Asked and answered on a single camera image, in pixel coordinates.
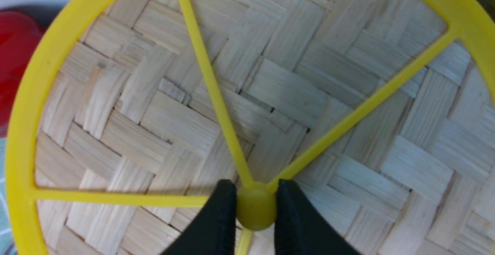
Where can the green checkered tablecloth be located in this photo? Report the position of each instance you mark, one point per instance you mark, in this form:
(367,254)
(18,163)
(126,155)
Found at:
(7,244)

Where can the woven bamboo steamer lid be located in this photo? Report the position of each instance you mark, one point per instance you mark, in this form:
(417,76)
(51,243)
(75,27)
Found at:
(130,112)

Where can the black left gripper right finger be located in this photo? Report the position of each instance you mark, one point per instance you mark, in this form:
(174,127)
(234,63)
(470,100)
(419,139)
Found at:
(300,229)

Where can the red bell pepper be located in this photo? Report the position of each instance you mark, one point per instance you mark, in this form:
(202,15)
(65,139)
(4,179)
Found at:
(19,37)

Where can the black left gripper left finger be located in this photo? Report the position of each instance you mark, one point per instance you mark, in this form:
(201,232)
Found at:
(213,230)

